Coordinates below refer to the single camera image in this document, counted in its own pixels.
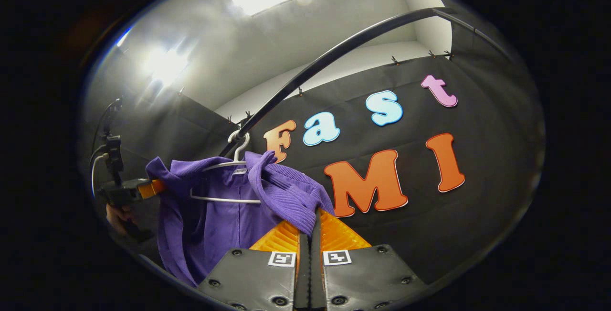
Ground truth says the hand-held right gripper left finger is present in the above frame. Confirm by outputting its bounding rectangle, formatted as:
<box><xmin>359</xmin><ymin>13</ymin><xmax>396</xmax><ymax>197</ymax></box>
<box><xmin>198</xmin><ymin>219</ymin><xmax>311</xmax><ymax>311</ymax></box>

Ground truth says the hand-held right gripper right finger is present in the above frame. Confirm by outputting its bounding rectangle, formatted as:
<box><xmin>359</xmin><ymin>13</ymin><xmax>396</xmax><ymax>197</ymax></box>
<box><xmin>310</xmin><ymin>208</ymin><xmax>428</xmax><ymax>311</ymax></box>

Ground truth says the purple knit jacket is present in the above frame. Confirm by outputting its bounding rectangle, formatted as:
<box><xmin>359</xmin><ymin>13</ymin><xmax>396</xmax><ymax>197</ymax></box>
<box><xmin>146</xmin><ymin>151</ymin><xmax>335</xmax><ymax>288</ymax></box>

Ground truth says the white clothes hanger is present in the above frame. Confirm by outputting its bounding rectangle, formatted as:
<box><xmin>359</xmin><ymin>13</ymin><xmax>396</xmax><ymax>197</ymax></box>
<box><xmin>190</xmin><ymin>130</ymin><xmax>262</xmax><ymax>204</ymax></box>

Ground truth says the black clothes rack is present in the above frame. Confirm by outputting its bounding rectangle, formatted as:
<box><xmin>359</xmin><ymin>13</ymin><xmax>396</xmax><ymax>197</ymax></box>
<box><xmin>220</xmin><ymin>7</ymin><xmax>514</xmax><ymax>159</ymax></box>

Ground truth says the black backdrop cloth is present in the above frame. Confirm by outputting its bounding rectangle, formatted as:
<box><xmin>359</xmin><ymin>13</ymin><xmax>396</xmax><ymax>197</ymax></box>
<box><xmin>81</xmin><ymin>15</ymin><xmax>545</xmax><ymax>285</ymax></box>

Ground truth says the white cable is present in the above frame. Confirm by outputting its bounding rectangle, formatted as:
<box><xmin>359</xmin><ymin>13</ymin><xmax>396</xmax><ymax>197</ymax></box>
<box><xmin>91</xmin><ymin>152</ymin><xmax>109</xmax><ymax>198</ymax></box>

